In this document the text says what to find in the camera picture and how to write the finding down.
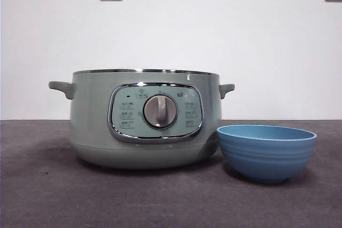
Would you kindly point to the pale green electric steamer pot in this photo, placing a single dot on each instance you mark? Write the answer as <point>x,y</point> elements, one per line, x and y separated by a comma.
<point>91,121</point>

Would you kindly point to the blue ribbed bowl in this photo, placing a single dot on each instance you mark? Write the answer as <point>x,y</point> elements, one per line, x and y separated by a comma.
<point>266,158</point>

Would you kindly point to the grey round control dial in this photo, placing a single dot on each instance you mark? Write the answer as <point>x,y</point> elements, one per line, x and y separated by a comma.
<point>160,111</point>

